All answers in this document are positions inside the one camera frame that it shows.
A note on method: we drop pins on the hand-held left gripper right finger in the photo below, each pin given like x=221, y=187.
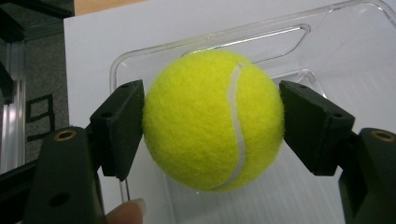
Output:
x=314, y=127

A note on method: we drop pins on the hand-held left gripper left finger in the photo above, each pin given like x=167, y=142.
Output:
x=120, y=130

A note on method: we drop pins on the clear plastic container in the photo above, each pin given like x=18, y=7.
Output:
x=342, y=62

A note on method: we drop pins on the yellow tennis ball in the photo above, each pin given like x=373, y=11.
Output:
x=199, y=124

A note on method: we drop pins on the white table board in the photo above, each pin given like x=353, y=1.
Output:
x=90, y=62

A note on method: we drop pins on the metal stand post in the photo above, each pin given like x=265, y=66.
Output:
x=12, y=109

